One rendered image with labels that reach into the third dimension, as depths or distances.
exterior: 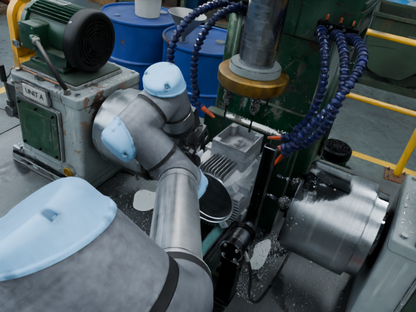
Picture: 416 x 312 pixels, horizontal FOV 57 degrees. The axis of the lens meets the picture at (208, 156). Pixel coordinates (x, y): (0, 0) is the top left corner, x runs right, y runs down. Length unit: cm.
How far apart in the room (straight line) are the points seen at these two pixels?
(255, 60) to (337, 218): 41
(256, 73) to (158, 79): 30
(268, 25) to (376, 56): 415
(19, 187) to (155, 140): 79
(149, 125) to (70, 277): 43
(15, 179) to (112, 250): 114
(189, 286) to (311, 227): 59
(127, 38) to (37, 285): 263
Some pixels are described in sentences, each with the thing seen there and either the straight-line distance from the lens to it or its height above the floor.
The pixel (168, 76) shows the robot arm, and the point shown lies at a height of 140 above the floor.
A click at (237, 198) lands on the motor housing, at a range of 100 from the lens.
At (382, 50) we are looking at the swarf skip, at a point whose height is 46.
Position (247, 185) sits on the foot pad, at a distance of 101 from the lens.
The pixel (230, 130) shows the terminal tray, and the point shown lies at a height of 113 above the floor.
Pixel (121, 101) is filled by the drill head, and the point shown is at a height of 115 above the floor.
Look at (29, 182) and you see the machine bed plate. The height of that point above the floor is 80.
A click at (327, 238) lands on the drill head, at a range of 95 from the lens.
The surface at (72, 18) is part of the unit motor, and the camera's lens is 120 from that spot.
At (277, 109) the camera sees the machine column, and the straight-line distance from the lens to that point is 121.
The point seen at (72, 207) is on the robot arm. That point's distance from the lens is 34.
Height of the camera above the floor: 169
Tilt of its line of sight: 34 degrees down
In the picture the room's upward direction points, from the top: 9 degrees clockwise
